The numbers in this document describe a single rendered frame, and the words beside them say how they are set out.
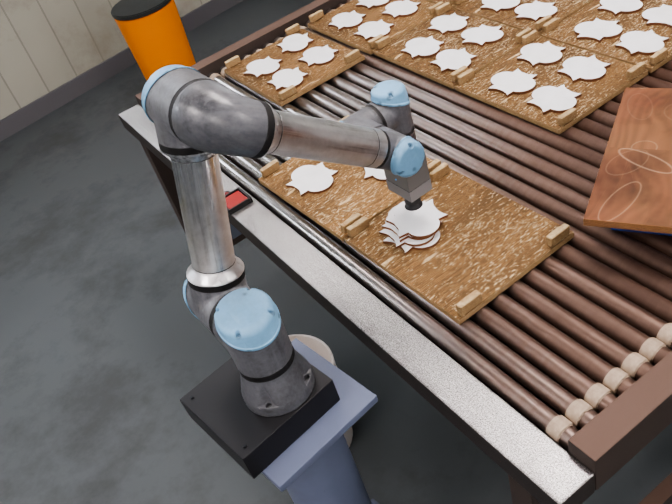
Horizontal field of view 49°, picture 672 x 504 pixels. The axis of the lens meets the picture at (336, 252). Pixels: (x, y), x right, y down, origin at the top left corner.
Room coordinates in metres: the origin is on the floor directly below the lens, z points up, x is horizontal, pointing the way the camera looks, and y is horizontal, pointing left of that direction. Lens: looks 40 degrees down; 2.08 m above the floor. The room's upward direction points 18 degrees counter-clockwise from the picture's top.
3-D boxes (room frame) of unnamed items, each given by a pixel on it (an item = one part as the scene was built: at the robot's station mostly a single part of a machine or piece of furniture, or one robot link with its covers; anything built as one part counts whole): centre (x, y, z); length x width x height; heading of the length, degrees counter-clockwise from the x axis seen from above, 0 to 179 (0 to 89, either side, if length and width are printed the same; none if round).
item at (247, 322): (1.02, 0.20, 1.10); 0.13 x 0.12 x 0.14; 25
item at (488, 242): (1.29, -0.27, 0.93); 0.41 x 0.35 x 0.02; 24
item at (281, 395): (1.01, 0.20, 0.99); 0.15 x 0.15 x 0.10
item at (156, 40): (4.51, 0.64, 0.31); 0.38 x 0.38 x 0.62
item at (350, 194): (1.67, -0.10, 0.93); 0.41 x 0.35 x 0.02; 25
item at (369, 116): (1.30, -0.12, 1.27); 0.11 x 0.11 x 0.08; 25
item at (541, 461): (1.57, 0.15, 0.88); 2.08 x 0.08 x 0.06; 23
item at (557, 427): (1.60, 0.08, 0.90); 1.95 x 0.05 x 0.05; 23
